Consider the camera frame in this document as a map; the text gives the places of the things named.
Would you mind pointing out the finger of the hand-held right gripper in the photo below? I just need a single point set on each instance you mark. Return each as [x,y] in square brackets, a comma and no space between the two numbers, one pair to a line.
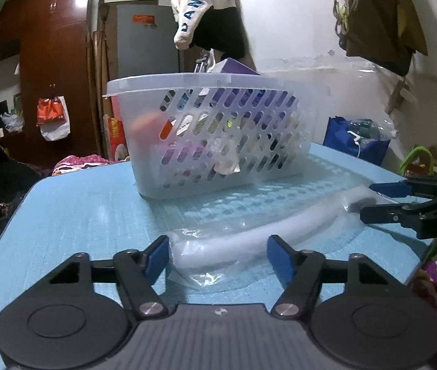
[392,189]
[384,214]

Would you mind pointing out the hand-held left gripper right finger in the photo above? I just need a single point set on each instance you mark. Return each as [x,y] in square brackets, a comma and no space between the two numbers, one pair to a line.
[280,260]

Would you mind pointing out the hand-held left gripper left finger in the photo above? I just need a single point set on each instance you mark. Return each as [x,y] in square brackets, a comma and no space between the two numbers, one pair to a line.
[157,258]

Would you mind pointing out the clear packet with white tube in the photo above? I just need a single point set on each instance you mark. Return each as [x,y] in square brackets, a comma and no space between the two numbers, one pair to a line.
[222,246]

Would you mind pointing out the white plastic basket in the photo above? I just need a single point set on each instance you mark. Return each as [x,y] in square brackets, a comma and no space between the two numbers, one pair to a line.
[149,162]

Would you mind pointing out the orange white medicine box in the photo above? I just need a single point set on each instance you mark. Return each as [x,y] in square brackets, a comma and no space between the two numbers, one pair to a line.
[166,130]

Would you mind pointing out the large purple tissue pack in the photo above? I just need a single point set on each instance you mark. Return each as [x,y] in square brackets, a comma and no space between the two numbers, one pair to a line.
[237,67]

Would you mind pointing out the green bag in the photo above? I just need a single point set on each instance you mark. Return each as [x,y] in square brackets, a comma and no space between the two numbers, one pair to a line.
[419,152]

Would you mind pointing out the clear plastic bottles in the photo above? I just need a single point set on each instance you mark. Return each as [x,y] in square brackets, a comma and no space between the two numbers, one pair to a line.
[368,129]

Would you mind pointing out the blue shopping bag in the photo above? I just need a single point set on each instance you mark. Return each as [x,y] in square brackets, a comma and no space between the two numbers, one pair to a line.
[338,138]

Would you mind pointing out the floral blanket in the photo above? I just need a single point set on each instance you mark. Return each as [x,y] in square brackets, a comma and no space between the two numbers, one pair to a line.
[80,162]

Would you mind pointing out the red box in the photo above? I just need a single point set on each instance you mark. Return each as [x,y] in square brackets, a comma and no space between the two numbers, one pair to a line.
[118,138]

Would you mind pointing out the olive hanging bag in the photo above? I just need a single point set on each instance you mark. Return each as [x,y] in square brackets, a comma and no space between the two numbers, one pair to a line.
[376,34]

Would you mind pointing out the orange plastic bag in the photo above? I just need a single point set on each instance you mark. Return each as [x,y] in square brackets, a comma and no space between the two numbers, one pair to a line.
[49,111]

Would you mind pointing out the wooden poles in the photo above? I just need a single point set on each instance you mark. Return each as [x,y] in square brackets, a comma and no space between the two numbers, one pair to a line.
[101,77]

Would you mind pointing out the crumpled white plastic bag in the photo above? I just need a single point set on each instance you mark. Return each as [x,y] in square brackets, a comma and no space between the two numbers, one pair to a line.
[12,121]

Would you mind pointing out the grey door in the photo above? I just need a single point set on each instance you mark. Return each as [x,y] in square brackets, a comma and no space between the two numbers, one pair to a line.
[145,54]

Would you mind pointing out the black hanging garment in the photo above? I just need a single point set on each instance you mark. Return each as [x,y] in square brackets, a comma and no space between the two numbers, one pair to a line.
[222,31]

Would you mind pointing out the brown wooden wardrobe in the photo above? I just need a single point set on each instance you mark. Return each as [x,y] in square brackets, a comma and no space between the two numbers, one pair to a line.
[56,46]

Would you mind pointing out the wooden wall bracket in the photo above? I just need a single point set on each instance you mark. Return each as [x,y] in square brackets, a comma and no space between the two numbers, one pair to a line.
[399,96]

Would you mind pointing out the metal folding frame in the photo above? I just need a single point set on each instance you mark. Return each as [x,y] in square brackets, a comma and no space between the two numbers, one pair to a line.
[203,61]

